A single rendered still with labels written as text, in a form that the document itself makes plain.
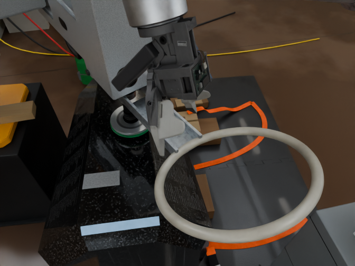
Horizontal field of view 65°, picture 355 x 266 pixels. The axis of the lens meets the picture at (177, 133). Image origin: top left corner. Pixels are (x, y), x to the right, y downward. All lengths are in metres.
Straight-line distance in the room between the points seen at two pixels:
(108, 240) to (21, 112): 0.88
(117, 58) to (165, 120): 0.65
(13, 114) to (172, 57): 1.39
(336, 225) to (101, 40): 1.11
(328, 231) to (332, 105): 2.05
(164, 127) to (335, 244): 0.94
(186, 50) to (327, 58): 3.44
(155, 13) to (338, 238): 1.08
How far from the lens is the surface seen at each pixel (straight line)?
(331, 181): 2.53
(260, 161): 2.41
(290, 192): 2.32
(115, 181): 1.29
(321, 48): 3.99
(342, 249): 1.26
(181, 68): 0.42
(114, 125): 1.42
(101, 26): 1.00
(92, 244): 1.26
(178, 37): 0.43
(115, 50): 1.06
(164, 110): 0.45
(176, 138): 1.06
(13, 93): 1.98
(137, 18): 0.42
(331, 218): 1.30
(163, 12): 0.41
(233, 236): 0.69
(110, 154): 1.38
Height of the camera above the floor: 1.90
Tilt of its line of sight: 49 degrees down
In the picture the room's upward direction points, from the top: straight up
